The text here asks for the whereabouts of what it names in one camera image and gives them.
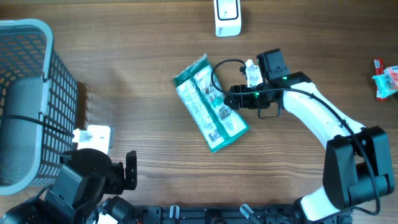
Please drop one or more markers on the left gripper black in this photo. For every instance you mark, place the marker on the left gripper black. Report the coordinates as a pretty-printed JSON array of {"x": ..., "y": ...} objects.
[{"x": 131, "y": 171}]

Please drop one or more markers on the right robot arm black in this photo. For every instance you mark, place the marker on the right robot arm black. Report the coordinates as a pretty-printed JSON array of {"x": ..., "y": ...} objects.
[{"x": 358, "y": 165}]

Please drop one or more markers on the green 3M gloves packet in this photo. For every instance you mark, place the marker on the green 3M gloves packet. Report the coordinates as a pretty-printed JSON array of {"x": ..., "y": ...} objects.
[{"x": 197, "y": 89}]

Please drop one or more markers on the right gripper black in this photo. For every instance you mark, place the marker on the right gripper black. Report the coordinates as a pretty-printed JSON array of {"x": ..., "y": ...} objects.
[{"x": 240, "y": 92}]

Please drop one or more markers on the red Nescafe stick sachet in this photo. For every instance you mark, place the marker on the red Nescafe stick sachet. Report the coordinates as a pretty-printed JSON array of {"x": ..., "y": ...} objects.
[{"x": 379, "y": 69}]

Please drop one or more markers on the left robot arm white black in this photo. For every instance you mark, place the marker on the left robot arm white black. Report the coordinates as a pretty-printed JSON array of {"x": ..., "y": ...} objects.
[{"x": 85, "y": 176}]

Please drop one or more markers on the grey plastic lattice basket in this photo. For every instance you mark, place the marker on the grey plastic lattice basket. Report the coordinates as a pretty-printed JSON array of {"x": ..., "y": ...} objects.
[{"x": 39, "y": 103}]

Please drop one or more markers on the pink tissue packet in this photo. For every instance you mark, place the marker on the pink tissue packet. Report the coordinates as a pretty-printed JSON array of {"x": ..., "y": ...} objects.
[{"x": 392, "y": 75}]

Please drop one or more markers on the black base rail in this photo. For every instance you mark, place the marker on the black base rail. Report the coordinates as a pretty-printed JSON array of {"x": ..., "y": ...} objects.
[{"x": 217, "y": 214}]

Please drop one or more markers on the white wet wipes pack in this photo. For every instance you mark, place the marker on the white wet wipes pack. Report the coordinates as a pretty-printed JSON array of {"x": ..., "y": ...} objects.
[{"x": 384, "y": 86}]

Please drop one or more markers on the white barcode scanner box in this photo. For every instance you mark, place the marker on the white barcode scanner box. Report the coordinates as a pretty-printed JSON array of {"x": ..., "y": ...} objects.
[{"x": 228, "y": 21}]

